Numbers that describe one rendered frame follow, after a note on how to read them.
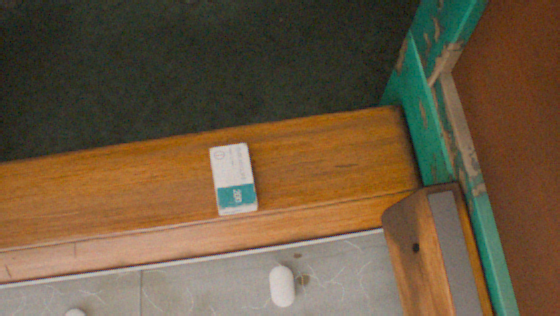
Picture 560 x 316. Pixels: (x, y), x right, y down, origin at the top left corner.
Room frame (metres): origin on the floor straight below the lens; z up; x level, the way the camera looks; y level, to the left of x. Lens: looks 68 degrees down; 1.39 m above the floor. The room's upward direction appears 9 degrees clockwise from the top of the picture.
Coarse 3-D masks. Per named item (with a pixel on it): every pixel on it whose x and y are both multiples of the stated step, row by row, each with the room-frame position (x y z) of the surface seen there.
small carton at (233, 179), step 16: (240, 144) 0.26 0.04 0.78; (224, 160) 0.24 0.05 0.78; (240, 160) 0.24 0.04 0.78; (224, 176) 0.23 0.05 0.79; (240, 176) 0.23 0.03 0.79; (224, 192) 0.21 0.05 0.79; (240, 192) 0.21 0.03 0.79; (224, 208) 0.20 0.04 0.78; (240, 208) 0.20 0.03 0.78; (256, 208) 0.20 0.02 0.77
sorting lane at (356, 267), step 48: (336, 240) 0.20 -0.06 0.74; (384, 240) 0.20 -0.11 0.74; (0, 288) 0.09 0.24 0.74; (48, 288) 0.10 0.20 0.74; (96, 288) 0.11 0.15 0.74; (144, 288) 0.12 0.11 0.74; (192, 288) 0.13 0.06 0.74; (240, 288) 0.14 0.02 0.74; (336, 288) 0.15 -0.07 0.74; (384, 288) 0.16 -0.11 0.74
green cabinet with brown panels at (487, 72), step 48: (432, 0) 0.36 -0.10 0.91; (480, 0) 0.32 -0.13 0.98; (528, 0) 0.29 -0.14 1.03; (432, 48) 0.33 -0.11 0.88; (480, 48) 0.30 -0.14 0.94; (528, 48) 0.26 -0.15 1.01; (480, 96) 0.28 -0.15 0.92; (528, 96) 0.24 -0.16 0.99; (480, 144) 0.25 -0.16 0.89; (528, 144) 0.21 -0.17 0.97; (480, 192) 0.21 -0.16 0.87; (528, 192) 0.19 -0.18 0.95; (480, 240) 0.17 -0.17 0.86; (528, 240) 0.16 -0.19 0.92; (528, 288) 0.13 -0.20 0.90
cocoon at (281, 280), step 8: (272, 272) 0.15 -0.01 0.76; (280, 272) 0.15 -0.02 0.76; (288, 272) 0.15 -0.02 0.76; (272, 280) 0.14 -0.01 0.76; (280, 280) 0.14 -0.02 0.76; (288, 280) 0.15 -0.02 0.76; (272, 288) 0.14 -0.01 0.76; (280, 288) 0.14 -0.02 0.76; (288, 288) 0.14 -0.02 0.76; (272, 296) 0.13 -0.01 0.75; (280, 296) 0.13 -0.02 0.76; (288, 296) 0.13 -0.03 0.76; (280, 304) 0.12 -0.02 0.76; (288, 304) 0.12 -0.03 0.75
